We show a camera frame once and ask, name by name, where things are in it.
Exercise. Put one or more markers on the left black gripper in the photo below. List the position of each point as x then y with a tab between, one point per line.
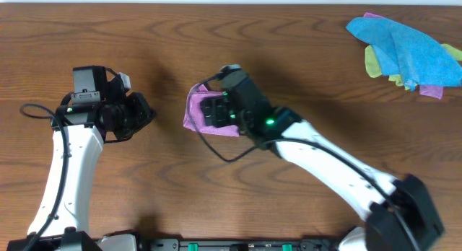
138	112

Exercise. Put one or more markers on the blue cloth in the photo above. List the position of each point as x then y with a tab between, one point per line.
421	60

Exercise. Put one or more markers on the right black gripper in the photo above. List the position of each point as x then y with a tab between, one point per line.
213	111

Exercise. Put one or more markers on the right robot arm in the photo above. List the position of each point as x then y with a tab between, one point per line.
398	214

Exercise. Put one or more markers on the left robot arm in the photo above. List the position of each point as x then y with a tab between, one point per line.
79	129

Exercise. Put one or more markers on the purple cloth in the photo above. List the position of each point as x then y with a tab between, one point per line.
198	117
387	66

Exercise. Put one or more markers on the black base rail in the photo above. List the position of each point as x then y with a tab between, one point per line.
310	244

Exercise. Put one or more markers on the green cloth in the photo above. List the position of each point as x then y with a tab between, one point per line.
373	69

